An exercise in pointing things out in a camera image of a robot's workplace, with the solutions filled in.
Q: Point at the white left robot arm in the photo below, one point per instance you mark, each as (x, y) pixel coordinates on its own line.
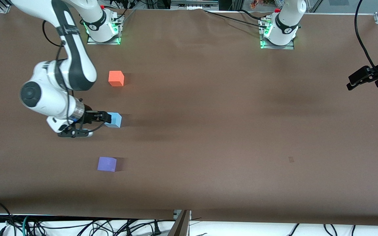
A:
(285, 23)

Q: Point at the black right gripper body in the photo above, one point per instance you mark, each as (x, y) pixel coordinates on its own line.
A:
(90, 117)

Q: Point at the grey equipment box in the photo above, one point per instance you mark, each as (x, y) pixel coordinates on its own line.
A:
(194, 4)

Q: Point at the grey metal post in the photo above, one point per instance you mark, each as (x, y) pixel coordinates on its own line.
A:
(182, 226)

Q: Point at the purple foam block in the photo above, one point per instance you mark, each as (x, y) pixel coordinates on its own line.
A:
(107, 164)

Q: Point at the black power plug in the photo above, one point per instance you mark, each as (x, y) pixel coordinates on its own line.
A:
(156, 228)

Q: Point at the light blue foam block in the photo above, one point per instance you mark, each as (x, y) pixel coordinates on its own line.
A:
(116, 121)

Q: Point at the orange foam block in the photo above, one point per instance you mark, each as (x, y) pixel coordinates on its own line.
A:
(115, 78)

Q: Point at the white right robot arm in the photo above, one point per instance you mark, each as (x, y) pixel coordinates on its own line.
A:
(77, 65)

